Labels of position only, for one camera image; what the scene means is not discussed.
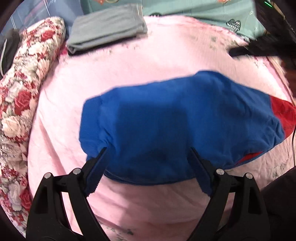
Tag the blue and red pants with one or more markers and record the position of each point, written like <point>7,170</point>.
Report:
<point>161,115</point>

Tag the person's dark clothing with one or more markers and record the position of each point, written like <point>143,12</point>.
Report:
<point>282,204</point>

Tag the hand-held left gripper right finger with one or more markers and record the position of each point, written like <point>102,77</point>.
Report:
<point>203,178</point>

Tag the folded grey pants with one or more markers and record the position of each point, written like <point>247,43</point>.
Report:
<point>104,30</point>

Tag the teal heart print quilt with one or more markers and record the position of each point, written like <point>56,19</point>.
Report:
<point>196,11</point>

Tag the pink floral bed sheet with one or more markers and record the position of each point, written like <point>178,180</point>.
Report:
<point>138,64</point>

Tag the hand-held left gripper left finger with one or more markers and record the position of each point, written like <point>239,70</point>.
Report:
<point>96,176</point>

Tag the purple-blue pillow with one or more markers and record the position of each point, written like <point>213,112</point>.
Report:
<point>46,9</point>

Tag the dark folded garment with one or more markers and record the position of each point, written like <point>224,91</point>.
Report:
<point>9,51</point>

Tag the floral red white quilt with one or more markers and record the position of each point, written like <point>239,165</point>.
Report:
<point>23,92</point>

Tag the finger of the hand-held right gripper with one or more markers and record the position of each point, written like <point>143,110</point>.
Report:
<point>240,51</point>

